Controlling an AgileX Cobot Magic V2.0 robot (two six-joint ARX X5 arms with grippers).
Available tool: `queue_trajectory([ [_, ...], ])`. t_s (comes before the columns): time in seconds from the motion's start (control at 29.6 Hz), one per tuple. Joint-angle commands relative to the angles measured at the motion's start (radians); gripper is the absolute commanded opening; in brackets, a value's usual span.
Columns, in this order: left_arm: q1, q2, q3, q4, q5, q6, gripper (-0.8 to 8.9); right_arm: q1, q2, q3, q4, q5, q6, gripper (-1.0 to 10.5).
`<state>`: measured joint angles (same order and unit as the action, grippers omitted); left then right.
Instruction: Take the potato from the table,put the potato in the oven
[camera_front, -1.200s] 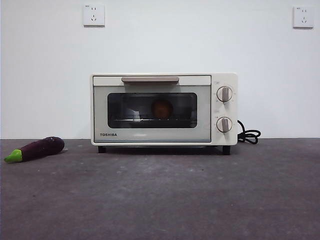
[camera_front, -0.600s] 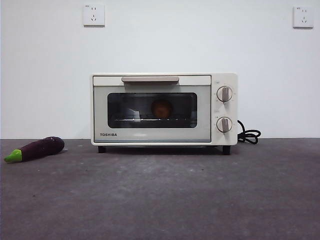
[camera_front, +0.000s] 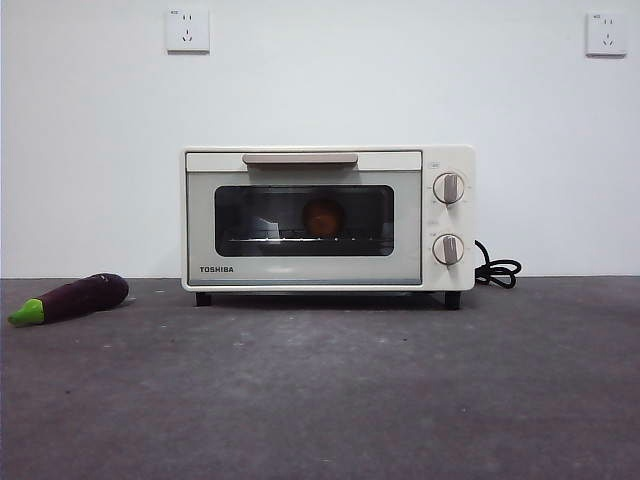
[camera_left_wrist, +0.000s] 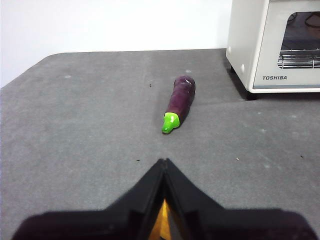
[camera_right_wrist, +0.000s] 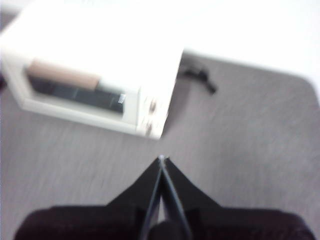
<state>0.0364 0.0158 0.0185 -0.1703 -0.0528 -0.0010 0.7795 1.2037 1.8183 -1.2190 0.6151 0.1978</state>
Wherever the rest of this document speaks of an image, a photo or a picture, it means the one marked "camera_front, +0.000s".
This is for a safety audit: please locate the brown potato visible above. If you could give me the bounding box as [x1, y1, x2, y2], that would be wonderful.
[302, 198, 346, 236]

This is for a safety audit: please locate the oven door with beige handle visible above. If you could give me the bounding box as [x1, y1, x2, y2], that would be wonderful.
[185, 150, 424, 287]

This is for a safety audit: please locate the white toaster oven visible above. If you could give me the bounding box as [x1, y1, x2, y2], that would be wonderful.
[180, 144, 476, 311]

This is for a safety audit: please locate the beige oven knob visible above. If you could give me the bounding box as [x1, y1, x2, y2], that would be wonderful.
[432, 172, 466, 206]
[432, 233, 466, 267]

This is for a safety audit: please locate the purple toy eggplant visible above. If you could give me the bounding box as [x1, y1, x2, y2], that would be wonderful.
[7, 272, 131, 329]

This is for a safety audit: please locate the metal wire oven rack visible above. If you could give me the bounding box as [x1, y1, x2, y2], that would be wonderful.
[219, 234, 394, 246]

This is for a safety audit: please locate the black oven power cable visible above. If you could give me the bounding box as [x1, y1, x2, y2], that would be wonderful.
[473, 238, 523, 291]

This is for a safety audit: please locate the white wall socket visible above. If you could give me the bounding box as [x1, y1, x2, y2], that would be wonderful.
[585, 12, 629, 58]
[166, 8, 211, 55]

